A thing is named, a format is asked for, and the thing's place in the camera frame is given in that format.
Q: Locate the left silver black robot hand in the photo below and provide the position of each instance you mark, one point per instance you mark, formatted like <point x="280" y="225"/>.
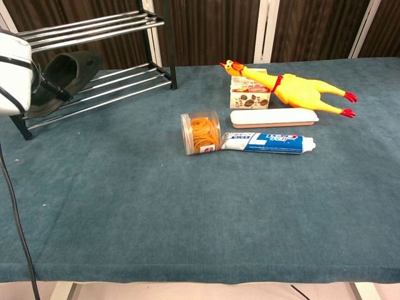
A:
<point x="56" y="92"/>

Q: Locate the dark green rubber slipper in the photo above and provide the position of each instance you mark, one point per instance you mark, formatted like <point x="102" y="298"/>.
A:
<point x="68" y="72"/>

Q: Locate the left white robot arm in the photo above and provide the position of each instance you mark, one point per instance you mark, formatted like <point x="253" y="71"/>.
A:
<point x="15" y="75"/>

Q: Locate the black metal shoe rack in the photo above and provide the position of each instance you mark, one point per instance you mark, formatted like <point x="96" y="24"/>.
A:
<point x="93" y="26"/>

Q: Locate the clear jar of rubber bands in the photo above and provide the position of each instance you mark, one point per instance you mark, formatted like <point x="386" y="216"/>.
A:
<point x="201" y="132"/>

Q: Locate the blue carpet table cover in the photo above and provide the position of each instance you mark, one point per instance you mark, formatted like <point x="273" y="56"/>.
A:
<point x="187" y="212"/>

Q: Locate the cookie snack box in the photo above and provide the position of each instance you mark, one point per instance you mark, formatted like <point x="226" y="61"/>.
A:
<point x="250" y="98"/>

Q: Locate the white oblong plastic case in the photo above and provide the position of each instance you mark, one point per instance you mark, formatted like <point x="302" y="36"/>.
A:
<point x="272" y="118"/>

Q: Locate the blue white toothpaste tube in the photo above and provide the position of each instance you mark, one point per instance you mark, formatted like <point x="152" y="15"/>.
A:
<point x="268" y="143"/>

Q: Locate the yellow rubber chicken toy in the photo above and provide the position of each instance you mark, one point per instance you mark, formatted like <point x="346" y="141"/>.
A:
<point x="297" y="89"/>

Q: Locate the white partition post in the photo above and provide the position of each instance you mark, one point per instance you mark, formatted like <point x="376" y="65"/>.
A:
<point x="364" y="31"/>
<point x="155" y="47"/>
<point x="7" y="15"/>
<point x="265" y="31"/>

